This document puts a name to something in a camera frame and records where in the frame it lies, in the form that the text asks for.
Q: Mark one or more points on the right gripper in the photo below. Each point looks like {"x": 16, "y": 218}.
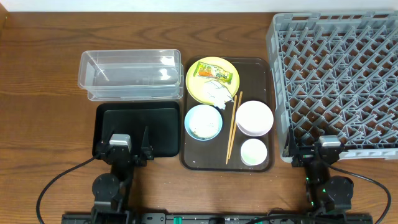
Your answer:
{"x": 315, "y": 158}

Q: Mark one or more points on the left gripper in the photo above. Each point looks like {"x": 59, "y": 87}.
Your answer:
{"x": 123, "y": 155}

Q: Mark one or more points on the small white cup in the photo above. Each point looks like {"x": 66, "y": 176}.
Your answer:
{"x": 253, "y": 152}

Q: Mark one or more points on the pink bowl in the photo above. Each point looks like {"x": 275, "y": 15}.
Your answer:
{"x": 254, "y": 118}

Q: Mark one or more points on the light blue bowl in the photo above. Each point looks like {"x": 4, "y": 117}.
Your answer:
{"x": 188, "y": 118}

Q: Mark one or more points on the pile of rice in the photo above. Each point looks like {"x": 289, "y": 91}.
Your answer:
{"x": 204, "y": 123}

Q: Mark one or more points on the wooden chopstick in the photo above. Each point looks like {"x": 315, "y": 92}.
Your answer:
{"x": 234, "y": 127}
{"x": 231, "y": 129}

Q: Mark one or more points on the white tissue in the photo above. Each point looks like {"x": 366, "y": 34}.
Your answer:
{"x": 216, "y": 94}

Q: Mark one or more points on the green snack wrapper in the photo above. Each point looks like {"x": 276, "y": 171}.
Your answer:
{"x": 214, "y": 72}

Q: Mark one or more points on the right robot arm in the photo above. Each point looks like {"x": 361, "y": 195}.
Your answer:
{"x": 330, "y": 196}

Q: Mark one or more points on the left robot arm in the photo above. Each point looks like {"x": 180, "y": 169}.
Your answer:
{"x": 111, "y": 190}

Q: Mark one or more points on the black waste tray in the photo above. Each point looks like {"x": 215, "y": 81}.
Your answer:
{"x": 162, "y": 118}

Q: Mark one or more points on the grey dishwasher rack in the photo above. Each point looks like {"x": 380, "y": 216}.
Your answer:
{"x": 336, "y": 74}

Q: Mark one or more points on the clear plastic waste bin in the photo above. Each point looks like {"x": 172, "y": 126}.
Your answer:
{"x": 132, "y": 75}

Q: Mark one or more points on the dark brown serving tray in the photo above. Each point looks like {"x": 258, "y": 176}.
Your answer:
{"x": 255, "y": 84}

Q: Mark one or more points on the yellow plate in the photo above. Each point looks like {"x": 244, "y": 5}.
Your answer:
{"x": 195, "y": 84}

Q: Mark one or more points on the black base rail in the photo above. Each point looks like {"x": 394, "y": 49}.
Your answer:
{"x": 161, "y": 218}

